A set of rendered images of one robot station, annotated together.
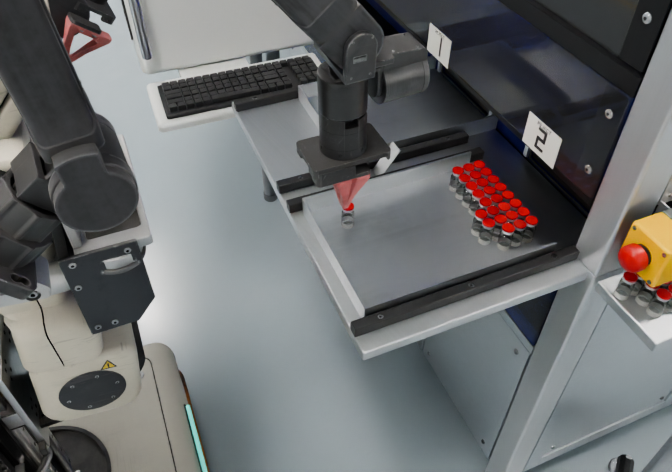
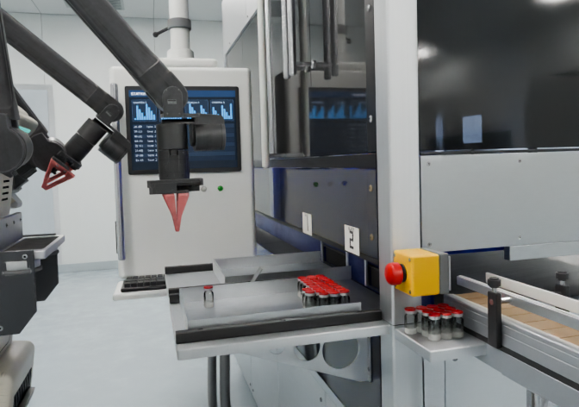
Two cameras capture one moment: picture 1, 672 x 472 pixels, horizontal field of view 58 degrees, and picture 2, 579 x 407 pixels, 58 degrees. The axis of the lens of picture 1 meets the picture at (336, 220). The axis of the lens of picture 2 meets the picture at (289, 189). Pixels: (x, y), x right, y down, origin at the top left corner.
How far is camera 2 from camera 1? 0.66 m
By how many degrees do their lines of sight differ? 42
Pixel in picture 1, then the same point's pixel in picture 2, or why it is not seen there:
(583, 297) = (392, 353)
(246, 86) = not seen: hidden behind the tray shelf
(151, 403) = not seen: outside the picture
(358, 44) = (170, 91)
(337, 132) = (164, 158)
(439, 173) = (294, 291)
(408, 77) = (210, 129)
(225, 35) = (182, 254)
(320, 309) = not seen: outside the picture
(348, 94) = (170, 129)
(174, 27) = (146, 244)
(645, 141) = (386, 189)
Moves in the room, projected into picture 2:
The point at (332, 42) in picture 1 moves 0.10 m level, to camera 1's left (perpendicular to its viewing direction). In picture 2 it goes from (154, 89) to (102, 91)
